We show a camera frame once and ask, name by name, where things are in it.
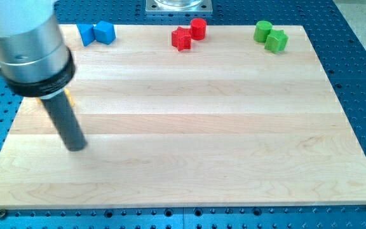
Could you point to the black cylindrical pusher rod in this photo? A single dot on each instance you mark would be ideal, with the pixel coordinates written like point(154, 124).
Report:
point(62, 115)

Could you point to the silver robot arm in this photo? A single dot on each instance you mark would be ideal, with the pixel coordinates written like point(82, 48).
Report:
point(36, 62)

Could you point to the yellow block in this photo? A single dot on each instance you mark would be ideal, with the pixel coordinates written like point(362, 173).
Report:
point(68, 95)

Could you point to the blue slanted block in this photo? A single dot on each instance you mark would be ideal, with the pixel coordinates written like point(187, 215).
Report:
point(86, 31)

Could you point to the blue cube block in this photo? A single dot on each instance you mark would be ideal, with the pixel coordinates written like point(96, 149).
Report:
point(104, 32)

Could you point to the left board clamp screw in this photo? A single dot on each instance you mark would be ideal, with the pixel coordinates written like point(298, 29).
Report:
point(3, 213)

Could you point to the red star block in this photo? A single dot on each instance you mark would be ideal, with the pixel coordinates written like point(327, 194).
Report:
point(181, 38)

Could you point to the red cylinder block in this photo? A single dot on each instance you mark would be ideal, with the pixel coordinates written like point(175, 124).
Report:
point(198, 28)

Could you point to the light wooden board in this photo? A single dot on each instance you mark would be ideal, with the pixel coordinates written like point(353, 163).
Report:
point(225, 124)

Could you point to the green cylinder block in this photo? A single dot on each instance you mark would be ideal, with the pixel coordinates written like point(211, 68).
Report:
point(262, 30)

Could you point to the green star block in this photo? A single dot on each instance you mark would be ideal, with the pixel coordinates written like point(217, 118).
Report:
point(276, 41)

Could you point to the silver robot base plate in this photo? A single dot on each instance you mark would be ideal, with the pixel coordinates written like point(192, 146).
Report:
point(164, 7)

